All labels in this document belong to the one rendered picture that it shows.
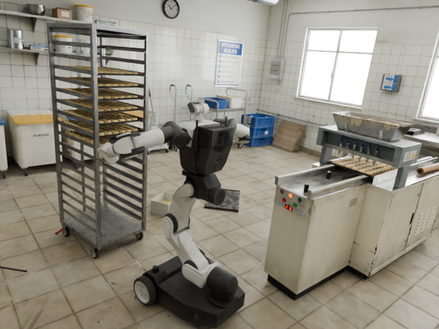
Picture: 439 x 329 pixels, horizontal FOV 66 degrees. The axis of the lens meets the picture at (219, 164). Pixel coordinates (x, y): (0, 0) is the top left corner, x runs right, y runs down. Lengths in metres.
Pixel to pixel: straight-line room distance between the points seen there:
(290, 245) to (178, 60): 4.50
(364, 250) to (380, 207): 0.40
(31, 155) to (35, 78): 1.13
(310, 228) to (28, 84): 4.29
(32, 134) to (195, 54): 3.18
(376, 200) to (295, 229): 0.74
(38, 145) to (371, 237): 3.99
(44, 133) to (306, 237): 3.61
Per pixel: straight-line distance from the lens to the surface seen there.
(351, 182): 2.68
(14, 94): 5.43
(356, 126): 2.95
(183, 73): 6.40
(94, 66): 2.53
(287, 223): 2.52
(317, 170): 2.81
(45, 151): 4.96
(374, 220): 2.94
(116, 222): 3.30
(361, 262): 3.11
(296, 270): 2.60
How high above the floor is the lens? 1.68
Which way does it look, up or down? 18 degrees down
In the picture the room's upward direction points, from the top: 5 degrees clockwise
